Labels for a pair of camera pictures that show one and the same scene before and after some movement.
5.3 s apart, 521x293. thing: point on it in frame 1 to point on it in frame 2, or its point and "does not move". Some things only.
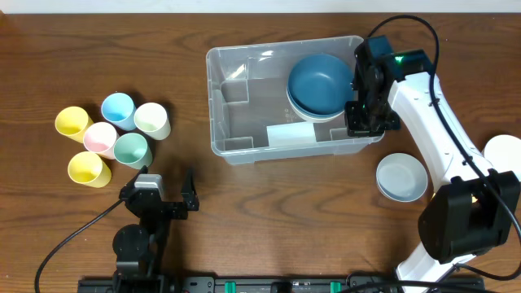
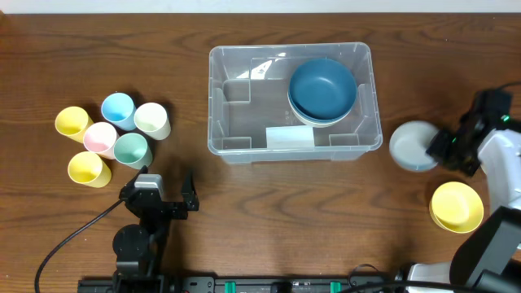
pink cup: [100, 137] does not move
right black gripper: [370, 123] to [454, 149]
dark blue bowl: [320, 85] does not move
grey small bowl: [401, 177] to [409, 144]
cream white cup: [152, 119] does not move
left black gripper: [164, 208] does not move
